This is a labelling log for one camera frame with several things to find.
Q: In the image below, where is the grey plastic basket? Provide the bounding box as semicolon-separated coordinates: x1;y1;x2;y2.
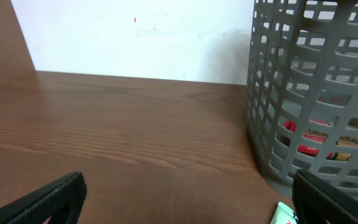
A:
246;0;358;199

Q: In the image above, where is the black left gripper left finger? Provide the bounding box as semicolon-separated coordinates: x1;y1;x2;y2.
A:
0;172;87;224

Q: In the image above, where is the orange spaghetti package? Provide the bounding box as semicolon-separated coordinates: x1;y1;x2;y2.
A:
283;120;358;161

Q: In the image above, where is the teal wet wipes pack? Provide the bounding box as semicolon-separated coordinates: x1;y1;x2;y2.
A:
270;202;298;224

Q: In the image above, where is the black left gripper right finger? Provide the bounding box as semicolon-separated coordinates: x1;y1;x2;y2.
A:
292;169;358;224

